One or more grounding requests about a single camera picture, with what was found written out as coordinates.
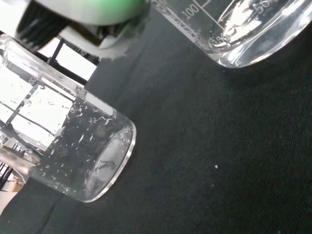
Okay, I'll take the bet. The black metal frame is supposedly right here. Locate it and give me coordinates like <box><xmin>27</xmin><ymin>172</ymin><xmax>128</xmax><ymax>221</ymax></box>
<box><xmin>0</xmin><ymin>29</ymin><xmax>101</xmax><ymax>86</ymax></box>

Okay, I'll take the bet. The black cloth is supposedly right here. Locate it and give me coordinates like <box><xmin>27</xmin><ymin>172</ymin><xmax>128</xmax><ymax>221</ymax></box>
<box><xmin>0</xmin><ymin>7</ymin><xmax>312</xmax><ymax>234</ymax></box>

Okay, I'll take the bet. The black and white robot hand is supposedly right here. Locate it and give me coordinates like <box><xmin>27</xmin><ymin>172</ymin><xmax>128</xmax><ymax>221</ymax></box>
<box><xmin>14</xmin><ymin>0</ymin><xmax>153</xmax><ymax>59</ymax></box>

